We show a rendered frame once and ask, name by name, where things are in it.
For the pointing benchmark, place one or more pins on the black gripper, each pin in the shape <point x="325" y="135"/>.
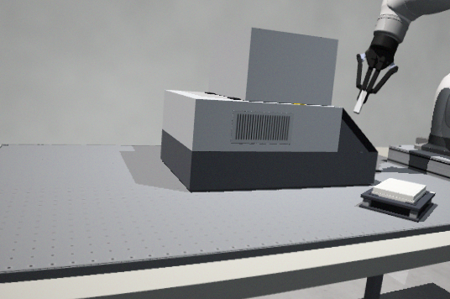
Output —
<point x="379" y="55"/>

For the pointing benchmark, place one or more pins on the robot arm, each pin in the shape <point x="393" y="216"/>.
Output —
<point x="394" y="20"/>

